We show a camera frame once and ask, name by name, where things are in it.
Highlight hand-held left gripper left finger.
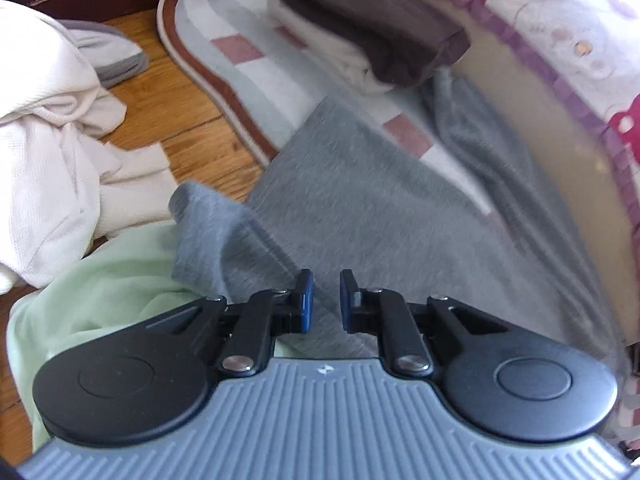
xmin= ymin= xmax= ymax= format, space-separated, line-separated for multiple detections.
xmin=145 ymin=269 xmax=315 ymax=377

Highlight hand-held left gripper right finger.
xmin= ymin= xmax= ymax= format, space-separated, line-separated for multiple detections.
xmin=340 ymin=270 xmax=511 ymax=378

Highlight grey sweatpants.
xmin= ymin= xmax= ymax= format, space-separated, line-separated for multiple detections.
xmin=167 ymin=67 xmax=631 ymax=376

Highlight light green cloth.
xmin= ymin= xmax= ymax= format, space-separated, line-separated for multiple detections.
xmin=6 ymin=220 xmax=201 ymax=453

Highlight white folded garment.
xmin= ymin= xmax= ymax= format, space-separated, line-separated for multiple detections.
xmin=267 ymin=0 xmax=396 ymax=95

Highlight checked rug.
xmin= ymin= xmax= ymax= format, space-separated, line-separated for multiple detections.
xmin=157 ymin=0 xmax=501 ymax=221

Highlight brown folded sweater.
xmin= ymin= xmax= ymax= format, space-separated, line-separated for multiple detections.
xmin=270 ymin=0 xmax=472 ymax=87

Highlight white waffle cloth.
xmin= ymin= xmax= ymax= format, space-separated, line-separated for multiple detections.
xmin=0 ymin=0 xmax=173 ymax=293

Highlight grey slipper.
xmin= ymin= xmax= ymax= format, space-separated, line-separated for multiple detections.
xmin=57 ymin=20 xmax=150 ymax=88

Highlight red printed quilt purple ruffle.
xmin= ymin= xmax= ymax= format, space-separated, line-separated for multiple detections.
xmin=395 ymin=0 xmax=640 ymax=196

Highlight beige bed frame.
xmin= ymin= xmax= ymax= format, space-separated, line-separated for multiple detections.
xmin=450 ymin=10 xmax=640 ymax=351

